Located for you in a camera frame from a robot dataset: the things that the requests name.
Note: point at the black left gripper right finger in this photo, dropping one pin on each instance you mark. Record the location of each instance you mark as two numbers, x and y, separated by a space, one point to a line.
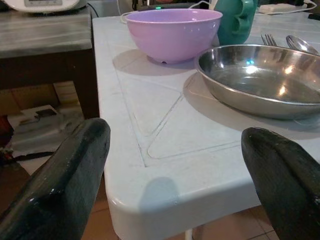
287 180

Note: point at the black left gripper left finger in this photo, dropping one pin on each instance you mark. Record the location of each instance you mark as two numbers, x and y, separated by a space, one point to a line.
57 180

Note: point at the white styrofoam box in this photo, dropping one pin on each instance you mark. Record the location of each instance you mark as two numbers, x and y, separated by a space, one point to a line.
42 127

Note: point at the brown cardboard box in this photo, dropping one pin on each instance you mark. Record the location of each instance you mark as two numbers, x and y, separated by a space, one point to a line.
27 97

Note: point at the stainless steel plate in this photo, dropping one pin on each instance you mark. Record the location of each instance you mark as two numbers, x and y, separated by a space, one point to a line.
262 80

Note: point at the white plastic table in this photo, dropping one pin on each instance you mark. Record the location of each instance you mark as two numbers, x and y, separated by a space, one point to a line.
175 150

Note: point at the dark wooden side table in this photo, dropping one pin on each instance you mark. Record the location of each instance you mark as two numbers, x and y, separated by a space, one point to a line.
45 50

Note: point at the metal spoon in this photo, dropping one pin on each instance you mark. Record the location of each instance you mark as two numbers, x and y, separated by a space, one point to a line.
298 44

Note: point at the metal fork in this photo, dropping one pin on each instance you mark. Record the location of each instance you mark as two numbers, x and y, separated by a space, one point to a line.
269 40

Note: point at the teal plastic mug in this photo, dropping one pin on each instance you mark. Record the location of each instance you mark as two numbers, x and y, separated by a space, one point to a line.
236 21

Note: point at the white power strip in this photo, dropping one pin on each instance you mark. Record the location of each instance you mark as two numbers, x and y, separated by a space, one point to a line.
281 9

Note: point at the white rice cooker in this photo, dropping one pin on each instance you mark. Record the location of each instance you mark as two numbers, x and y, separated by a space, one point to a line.
42 5

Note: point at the purple plastic bowl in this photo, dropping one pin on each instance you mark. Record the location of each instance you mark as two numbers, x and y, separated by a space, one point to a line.
172 35

